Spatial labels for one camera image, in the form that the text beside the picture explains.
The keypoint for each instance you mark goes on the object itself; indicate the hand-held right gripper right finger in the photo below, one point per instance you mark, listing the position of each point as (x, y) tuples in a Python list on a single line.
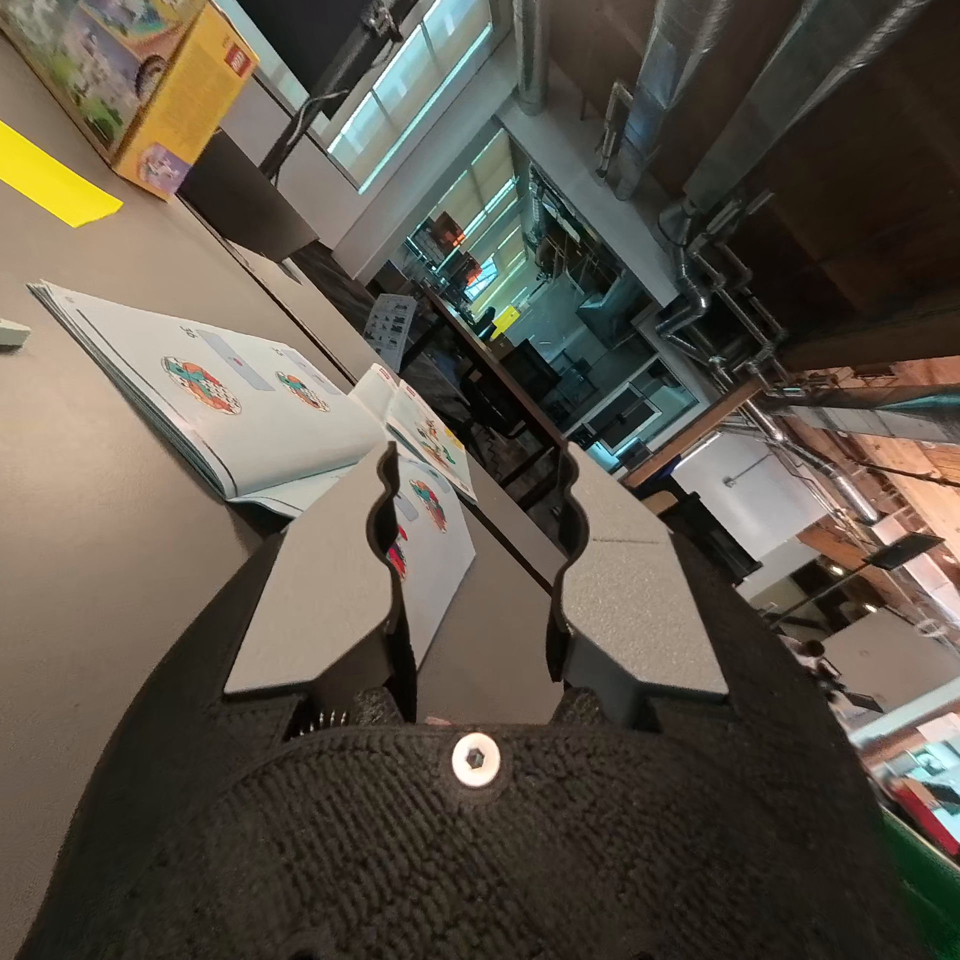
[(637, 607)]

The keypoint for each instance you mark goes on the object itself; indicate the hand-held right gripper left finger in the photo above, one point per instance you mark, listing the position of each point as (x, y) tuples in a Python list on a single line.
[(315, 600)]

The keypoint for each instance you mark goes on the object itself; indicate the yellow toy set box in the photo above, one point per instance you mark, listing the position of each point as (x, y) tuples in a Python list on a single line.
[(187, 97)]

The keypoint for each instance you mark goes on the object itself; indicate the closed instruction booklet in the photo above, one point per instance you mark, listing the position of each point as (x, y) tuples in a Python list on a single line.
[(450, 469), (371, 394)]

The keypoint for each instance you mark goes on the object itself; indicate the black office chair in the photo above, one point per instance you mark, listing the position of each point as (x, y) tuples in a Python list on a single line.
[(525, 367)]

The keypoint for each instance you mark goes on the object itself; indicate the printed paper sheet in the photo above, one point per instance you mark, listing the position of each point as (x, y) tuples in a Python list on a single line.
[(390, 330)]

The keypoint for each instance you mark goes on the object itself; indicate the open instruction booklet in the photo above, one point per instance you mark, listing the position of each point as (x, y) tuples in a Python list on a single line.
[(150, 352)]

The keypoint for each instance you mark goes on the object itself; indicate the long wooden table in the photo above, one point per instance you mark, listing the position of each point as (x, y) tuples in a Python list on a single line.
[(480, 345)]

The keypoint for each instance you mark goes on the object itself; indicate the grey pipe cluster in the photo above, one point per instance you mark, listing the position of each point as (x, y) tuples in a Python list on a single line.
[(697, 300)]

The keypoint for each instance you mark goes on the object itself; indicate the yellow sign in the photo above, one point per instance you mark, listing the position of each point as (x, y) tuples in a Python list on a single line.
[(505, 321)]

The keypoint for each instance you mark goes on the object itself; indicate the pale green small brick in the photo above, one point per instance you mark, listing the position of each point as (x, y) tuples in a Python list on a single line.
[(11, 335)]

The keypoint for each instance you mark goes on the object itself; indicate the black display stand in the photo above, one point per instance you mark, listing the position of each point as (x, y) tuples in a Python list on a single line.
[(247, 202)]

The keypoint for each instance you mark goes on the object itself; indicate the green plastic bin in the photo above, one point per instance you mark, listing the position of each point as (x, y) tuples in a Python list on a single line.
[(930, 885)]

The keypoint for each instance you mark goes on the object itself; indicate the yellow paper note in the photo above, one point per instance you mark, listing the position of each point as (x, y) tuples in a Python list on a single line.
[(45, 176)]

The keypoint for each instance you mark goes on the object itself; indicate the large window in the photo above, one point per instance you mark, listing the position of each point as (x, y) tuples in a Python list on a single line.
[(420, 82)]

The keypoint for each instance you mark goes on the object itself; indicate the large black display screen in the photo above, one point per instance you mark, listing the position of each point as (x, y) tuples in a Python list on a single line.
[(300, 30)]

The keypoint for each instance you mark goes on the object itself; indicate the slim silver duct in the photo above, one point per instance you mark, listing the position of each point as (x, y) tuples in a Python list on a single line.
[(840, 487)]

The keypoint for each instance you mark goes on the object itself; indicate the silver ventilation duct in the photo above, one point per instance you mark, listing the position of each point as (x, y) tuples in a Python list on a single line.
[(772, 90), (532, 52), (660, 75)]

